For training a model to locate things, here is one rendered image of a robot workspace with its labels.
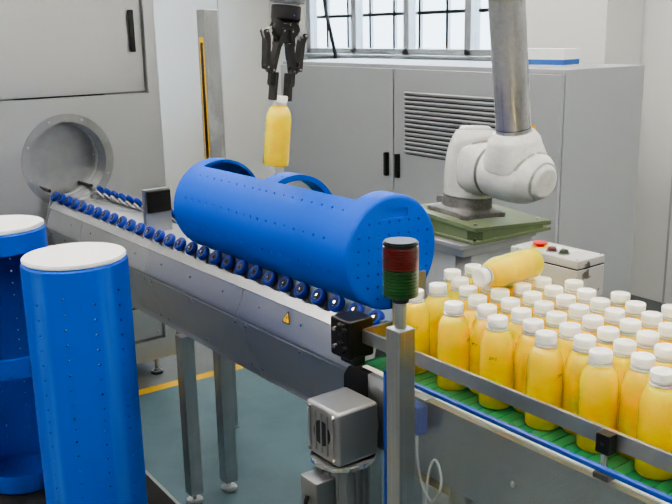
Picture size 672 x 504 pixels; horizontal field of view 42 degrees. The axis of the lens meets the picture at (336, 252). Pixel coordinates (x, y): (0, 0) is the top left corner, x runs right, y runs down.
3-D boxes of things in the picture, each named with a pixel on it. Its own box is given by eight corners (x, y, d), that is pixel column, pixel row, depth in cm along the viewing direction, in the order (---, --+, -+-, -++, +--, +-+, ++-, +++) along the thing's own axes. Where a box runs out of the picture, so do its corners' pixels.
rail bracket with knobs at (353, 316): (361, 349, 201) (360, 307, 199) (381, 358, 196) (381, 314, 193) (326, 359, 196) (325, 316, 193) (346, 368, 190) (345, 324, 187)
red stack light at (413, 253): (402, 261, 157) (402, 239, 156) (426, 268, 152) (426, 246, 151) (374, 267, 153) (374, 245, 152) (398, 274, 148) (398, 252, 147)
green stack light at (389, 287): (402, 287, 158) (402, 261, 157) (426, 295, 153) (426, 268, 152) (374, 294, 154) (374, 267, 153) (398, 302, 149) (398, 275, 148)
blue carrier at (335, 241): (251, 240, 289) (251, 154, 283) (434, 300, 222) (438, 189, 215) (173, 251, 272) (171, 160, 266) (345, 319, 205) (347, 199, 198)
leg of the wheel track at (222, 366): (232, 483, 322) (223, 322, 307) (240, 489, 318) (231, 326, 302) (218, 488, 319) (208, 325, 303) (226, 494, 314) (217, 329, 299)
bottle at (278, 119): (292, 167, 224) (296, 103, 221) (268, 167, 221) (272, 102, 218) (282, 164, 230) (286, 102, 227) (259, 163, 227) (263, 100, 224)
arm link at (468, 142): (470, 188, 283) (477, 120, 277) (509, 199, 268) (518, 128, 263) (431, 190, 274) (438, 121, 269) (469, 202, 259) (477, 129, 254)
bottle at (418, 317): (399, 363, 192) (398, 292, 188) (429, 363, 192) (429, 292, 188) (398, 374, 186) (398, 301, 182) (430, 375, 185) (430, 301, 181)
